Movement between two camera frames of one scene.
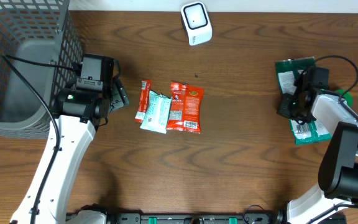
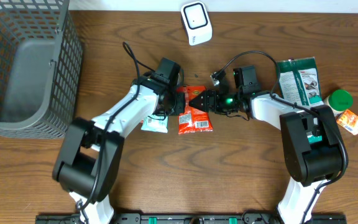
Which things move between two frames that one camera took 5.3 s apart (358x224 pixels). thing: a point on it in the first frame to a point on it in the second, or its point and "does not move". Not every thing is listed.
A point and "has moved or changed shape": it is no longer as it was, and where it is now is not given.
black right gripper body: (290, 107) to (225, 102)
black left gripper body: (109, 89) to (174, 106)
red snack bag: (186, 106) has moved or changed shape
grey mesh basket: (28, 48) does not move
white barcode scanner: (196, 23) does not move
